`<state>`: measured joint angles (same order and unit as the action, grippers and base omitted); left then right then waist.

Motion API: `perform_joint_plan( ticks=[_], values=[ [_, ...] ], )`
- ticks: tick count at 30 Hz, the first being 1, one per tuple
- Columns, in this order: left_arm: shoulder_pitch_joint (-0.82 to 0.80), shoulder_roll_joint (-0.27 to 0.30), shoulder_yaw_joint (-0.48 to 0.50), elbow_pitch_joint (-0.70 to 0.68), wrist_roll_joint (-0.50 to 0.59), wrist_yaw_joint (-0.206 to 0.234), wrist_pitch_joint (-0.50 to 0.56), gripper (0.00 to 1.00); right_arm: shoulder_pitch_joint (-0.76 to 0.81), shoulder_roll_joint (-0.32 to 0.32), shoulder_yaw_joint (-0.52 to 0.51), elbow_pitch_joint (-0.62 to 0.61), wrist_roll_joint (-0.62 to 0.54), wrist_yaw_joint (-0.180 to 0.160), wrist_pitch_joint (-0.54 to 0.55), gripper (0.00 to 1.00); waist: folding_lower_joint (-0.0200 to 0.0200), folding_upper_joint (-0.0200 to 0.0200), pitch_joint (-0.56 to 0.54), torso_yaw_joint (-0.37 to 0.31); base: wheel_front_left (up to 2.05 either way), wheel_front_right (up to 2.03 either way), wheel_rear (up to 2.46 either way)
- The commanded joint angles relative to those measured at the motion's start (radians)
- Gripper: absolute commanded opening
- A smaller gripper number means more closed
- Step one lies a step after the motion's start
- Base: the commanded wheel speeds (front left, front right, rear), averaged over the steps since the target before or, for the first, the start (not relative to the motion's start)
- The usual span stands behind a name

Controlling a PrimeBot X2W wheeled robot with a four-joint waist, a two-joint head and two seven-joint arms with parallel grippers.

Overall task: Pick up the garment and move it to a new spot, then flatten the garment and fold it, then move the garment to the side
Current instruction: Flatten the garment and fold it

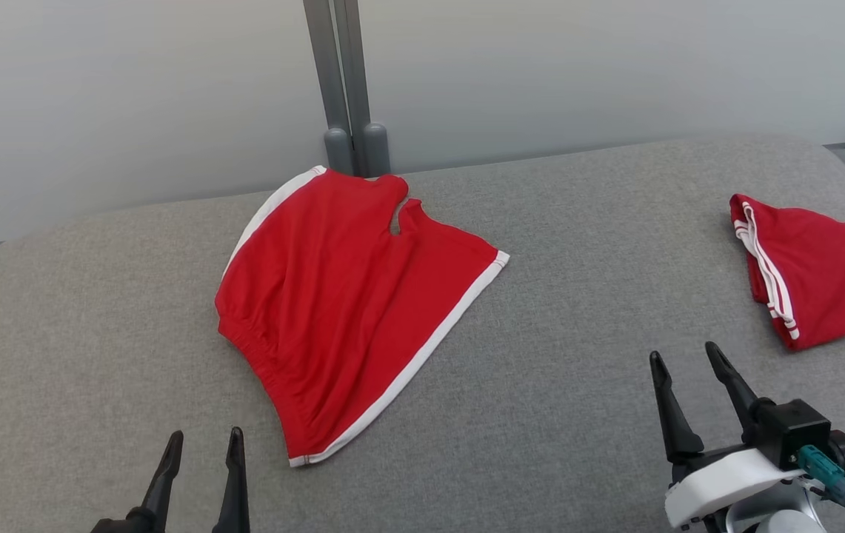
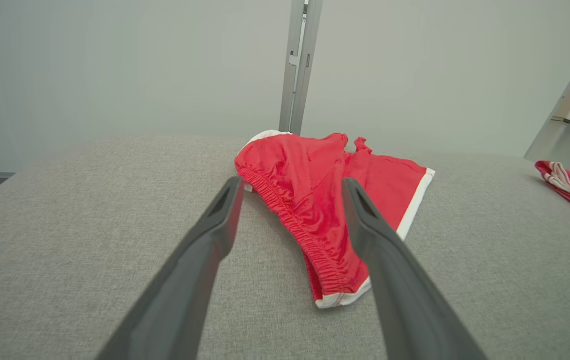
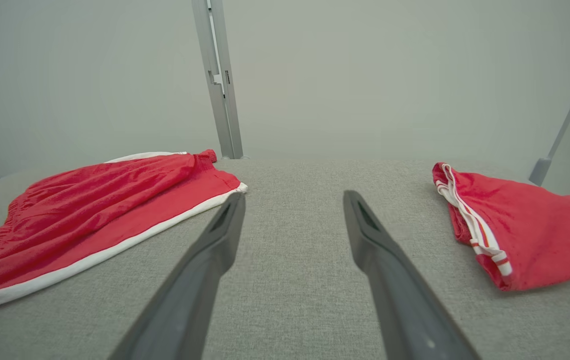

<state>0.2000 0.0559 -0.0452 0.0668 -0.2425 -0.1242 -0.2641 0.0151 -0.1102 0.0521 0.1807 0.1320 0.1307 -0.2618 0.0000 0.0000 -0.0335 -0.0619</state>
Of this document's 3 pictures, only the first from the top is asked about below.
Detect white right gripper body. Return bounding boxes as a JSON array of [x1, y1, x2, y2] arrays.
[[664, 443, 802, 531]]

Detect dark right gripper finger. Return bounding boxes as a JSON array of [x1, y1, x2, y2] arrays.
[[648, 350, 707, 465], [704, 341, 773, 446]]

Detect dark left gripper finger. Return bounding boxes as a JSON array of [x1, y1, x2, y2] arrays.
[[212, 426, 252, 533], [126, 430, 185, 533]]

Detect red lettered jersey white sleeves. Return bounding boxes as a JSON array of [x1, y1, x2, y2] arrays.
[[729, 192, 845, 352]]

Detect red shorts white trim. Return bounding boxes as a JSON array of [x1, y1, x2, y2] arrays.
[[214, 165, 511, 469]]

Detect grey fabric sofa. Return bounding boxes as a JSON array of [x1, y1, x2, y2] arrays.
[[0, 135, 845, 533]]

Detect grey metal partition post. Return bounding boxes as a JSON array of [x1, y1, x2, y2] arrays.
[[333, 0, 393, 178], [302, 0, 357, 177]]

